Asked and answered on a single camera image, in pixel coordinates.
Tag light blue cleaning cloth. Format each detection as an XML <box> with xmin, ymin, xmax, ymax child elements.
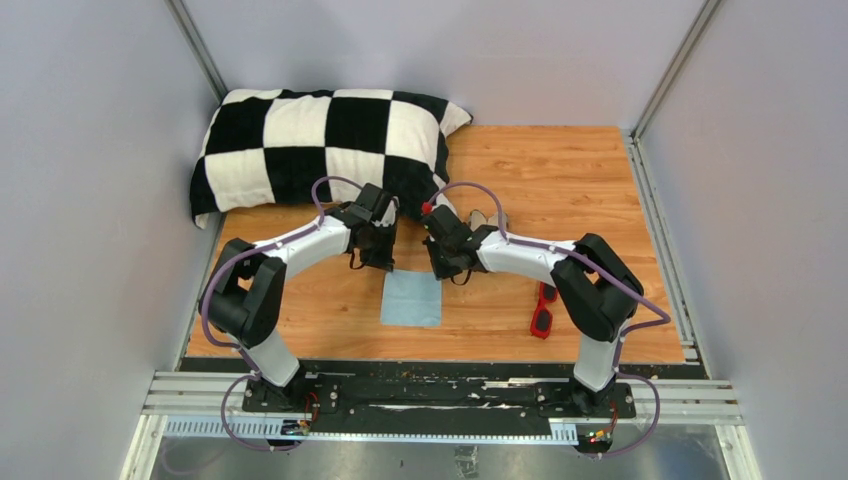
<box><xmin>380</xmin><ymin>270</ymin><xmax>442</xmax><ymax>328</ymax></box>

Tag red sunglasses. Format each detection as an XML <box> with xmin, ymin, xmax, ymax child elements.
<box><xmin>529</xmin><ymin>282</ymin><xmax>559</xmax><ymax>339</ymax></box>

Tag beige plaid glasses case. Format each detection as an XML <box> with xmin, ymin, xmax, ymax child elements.
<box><xmin>466</xmin><ymin>209</ymin><xmax>509</xmax><ymax>231</ymax></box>

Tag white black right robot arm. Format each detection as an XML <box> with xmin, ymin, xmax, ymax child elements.
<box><xmin>422</xmin><ymin>203</ymin><xmax>644</xmax><ymax>418</ymax></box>

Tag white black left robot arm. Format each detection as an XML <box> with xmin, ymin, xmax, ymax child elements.
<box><xmin>199</xmin><ymin>183</ymin><xmax>399</xmax><ymax>413</ymax></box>

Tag black and white checkered pillow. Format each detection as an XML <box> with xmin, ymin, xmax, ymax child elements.
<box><xmin>189</xmin><ymin>89</ymin><xmax>473</xmax><ymax>228</ymax></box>

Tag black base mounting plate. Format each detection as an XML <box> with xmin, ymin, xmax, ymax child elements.
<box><xmin>178</xmin><ymin>357</ymin><xmax>709</xmax><ymax>439</ymax></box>

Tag aluminium rail frame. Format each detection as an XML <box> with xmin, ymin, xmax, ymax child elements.
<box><xmin>119</xmin><ymin>371</ymin><xmax>762</xmax><ymax>479</ymax></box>

